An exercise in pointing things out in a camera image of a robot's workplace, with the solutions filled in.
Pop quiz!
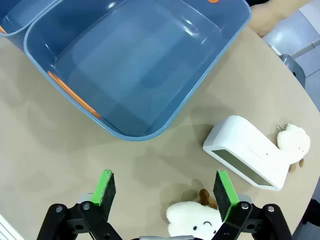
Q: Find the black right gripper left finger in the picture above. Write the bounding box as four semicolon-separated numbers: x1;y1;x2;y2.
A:
37;169;123;240

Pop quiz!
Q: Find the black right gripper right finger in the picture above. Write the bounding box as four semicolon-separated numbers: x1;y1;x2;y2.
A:
211;169;293;240

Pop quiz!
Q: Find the white plush sheep toy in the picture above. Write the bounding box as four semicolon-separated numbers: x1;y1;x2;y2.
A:
276;123;311;173
166;188;226;237

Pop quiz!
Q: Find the white digital clock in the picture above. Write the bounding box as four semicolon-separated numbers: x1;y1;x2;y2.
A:
202;114;291;192

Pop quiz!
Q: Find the person's left hand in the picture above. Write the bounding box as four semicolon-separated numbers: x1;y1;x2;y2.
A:
248;0;313;38

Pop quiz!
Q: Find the grey metal table foot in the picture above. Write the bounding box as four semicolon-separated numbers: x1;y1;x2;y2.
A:
278;53;306;88

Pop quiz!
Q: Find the blue basket with orange handles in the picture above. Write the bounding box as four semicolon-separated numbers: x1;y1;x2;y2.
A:
0;0;60;38
23;0;253;142

